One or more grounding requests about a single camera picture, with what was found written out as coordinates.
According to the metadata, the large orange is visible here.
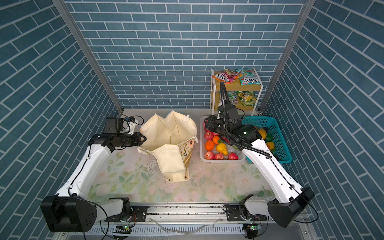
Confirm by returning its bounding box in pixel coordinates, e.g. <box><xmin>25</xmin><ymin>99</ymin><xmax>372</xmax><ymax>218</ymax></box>
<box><xmin>205</xmin><ymin>140</ymin><xmax>216</xmax><ymax>151</ymax></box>

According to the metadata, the cream canvas grocery bag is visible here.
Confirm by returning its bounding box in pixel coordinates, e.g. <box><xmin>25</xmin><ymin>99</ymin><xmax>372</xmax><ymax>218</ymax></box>
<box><xmin>138</xmin><ymin>111</ymin><xmax>198</xmax><ymax>183</ymax></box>

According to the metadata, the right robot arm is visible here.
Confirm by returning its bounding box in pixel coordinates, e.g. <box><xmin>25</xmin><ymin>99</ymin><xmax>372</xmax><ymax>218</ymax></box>
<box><xmin>203</xmin><ymin>104</ymin><xmax>315</xmax><ymax>228</ymax></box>

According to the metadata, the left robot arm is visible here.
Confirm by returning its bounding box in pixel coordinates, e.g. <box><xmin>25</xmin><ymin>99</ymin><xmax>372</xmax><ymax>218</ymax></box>
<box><xmin>41</xmin><ymin>132</ymin><xmax>147</xmax><ymax>233</ymax></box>

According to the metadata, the pink green candy bag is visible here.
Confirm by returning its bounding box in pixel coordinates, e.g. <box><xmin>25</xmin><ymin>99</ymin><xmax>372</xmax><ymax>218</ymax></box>
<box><xmin>227</xmin><ymin>91</ymin><xmax>239</xmax><ymax>105</ymax></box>

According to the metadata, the yellow green candy bag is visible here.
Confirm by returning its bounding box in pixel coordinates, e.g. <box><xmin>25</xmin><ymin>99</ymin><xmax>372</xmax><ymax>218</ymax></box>
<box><xmin>237</xmin><ymin>91</ymin><xmax>257</xmax><ymax>107</ymax></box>

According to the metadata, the orange pink snack bag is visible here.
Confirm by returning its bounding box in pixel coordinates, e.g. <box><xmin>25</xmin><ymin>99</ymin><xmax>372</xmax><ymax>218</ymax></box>
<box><xmin>212</xmin><ymin>69</ymin><xmax>241</xmax><ymax>84</ymax></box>

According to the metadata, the green snack bag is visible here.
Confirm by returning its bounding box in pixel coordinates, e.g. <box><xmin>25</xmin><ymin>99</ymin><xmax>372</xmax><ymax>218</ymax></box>
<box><xmin>236</xmin><ymin>69</ymin><xmax>261</xmax><ymax>86</ymax></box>

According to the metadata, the small orange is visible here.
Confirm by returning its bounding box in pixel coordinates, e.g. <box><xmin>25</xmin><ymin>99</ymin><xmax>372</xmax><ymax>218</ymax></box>
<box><xmin>212</xmin><ymin>136</ymin><xmax>221</xmax><ymax>145</ymax></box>

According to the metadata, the yellow pear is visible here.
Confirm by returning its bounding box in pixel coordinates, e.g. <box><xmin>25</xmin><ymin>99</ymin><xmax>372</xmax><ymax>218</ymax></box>
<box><xmin>216</xmin><ymin>143</ymin><xmax>228</xmax><ymax>156</ymax></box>

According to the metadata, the white wooden shelf rack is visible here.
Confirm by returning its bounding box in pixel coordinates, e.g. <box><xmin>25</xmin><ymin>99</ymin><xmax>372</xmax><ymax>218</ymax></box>
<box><xmin>210</xmin><ymin>68</ymin><xmax>265</xmax><ymax>116</ymax></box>

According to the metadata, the red apple front right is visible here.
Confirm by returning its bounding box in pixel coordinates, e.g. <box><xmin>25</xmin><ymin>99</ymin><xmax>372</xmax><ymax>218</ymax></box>
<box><xmin>228</xmin><ymin>153</ymin><xmax>239</xmax><ymax>160</ymax></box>

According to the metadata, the red apple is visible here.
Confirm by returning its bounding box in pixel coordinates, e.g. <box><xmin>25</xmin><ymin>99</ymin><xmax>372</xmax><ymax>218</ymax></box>
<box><xmin>228</xmin><ymin>153</ymin><xmax>239</xmax><ymax>160</ymax></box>
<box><xmin>204</xmin><ymin>151</ymin><xmax>215</xmax><ymax>160</ymax></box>

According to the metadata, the yellow mango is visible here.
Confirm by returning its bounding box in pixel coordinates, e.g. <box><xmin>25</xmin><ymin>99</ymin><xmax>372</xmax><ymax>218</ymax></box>
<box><xmin>258</xmin><ymin>129</ymin><xmax>267</xmax><ymax>140</ymax></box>

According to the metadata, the red apple front left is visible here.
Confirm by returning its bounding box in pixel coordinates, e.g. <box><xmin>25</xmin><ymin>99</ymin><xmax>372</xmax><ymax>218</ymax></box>
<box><xmin>204</xmin><ymin>151</ymin><xmax>215</xmax><ymax>160</ymax></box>

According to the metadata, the white plastic basket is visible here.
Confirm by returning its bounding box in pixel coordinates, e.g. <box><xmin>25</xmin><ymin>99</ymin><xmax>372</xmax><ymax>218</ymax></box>
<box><xmin>199</xmin><ymin>116</ymin><xmax>246</xmax><ymax>164</ymax></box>

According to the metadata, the teal plastic basket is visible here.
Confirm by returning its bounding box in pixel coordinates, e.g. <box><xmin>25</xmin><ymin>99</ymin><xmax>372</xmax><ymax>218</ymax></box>
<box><xmin>242</xmin><ymin>116</ymin><xmax>293</xmax><ymax>164</ymax></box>

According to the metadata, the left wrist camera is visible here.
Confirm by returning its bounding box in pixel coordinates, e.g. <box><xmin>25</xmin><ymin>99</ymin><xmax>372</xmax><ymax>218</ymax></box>
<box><xmin>103</xmin><ymin>118</ymin><xmax>131</xmax><ymax>134</ymax></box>

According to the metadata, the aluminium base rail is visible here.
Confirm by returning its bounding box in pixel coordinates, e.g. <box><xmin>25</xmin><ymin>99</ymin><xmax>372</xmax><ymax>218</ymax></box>
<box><xmin>53</xmin><ymin>204</ymin><xmax>317</xmax><ymax>240</ymax></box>

